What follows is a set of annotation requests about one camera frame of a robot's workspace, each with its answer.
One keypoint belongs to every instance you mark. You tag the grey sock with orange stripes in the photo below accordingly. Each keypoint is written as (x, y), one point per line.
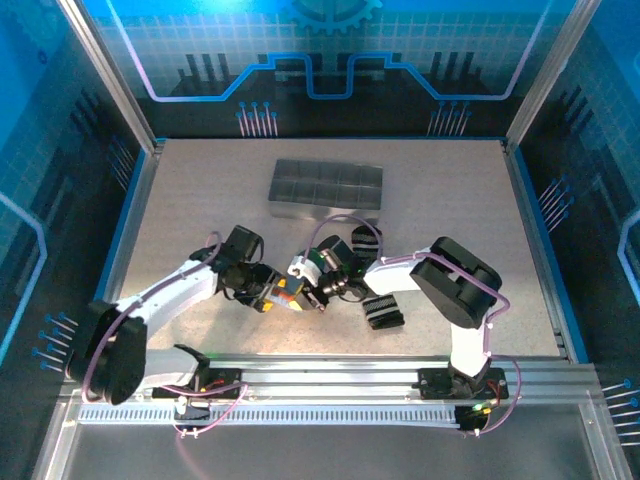
(291, 300)

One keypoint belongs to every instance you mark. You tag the black white striped sock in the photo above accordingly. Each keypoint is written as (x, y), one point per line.
(382, 312)

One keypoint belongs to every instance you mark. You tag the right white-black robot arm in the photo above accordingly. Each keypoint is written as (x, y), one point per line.
(390, 275)

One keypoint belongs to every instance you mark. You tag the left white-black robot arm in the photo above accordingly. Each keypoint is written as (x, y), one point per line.
(165, 300)

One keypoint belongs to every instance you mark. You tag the grey compartment organizer box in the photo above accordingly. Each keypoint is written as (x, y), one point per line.
(325, 185)

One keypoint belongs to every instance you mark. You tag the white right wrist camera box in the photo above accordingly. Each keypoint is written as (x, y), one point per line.
(305, 267)

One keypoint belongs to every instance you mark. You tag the long aluminium base rail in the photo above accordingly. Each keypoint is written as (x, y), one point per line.
(330, 375)

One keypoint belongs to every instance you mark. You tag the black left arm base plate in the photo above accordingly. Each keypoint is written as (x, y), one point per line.
(225, 387)

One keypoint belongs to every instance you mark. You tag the aluminium table side rail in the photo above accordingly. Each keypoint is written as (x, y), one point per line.
(139, 210)
(526, 210)

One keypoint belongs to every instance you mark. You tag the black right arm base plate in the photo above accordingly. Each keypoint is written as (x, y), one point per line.
(435, 382)

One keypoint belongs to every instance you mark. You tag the aluminium corner post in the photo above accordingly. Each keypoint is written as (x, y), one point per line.
(545, 75)
(115, 85)

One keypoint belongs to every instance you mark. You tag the aluminium lower frame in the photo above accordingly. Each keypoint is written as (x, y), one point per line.
(611, 450)

